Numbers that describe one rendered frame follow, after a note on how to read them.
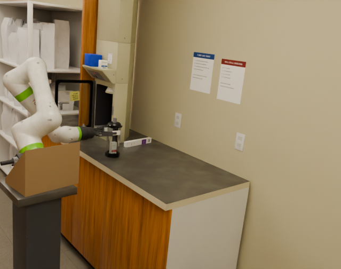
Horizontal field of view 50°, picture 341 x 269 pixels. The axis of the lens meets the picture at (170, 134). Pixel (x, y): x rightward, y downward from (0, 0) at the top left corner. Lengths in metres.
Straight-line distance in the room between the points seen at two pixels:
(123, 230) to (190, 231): 0.47
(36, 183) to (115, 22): 1.37
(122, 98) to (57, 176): 1.03
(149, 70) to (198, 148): 0.84
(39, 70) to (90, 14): 0.94
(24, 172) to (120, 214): 0.74
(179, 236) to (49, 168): 0.80
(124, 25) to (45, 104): 0.99
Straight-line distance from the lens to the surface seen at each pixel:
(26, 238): 2.17
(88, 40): 3.08
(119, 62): 2.80
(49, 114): 2.06
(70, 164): 2.07
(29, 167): 1.95
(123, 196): 2.34
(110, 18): 2.89
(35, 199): 2.01
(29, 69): 2.33
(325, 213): 2.24
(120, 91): 2.84
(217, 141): 2.61
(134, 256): 2.39
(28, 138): 2.11
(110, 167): 2.39
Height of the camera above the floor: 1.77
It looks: 15 degrees down
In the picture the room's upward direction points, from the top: 6 degrees clockwise
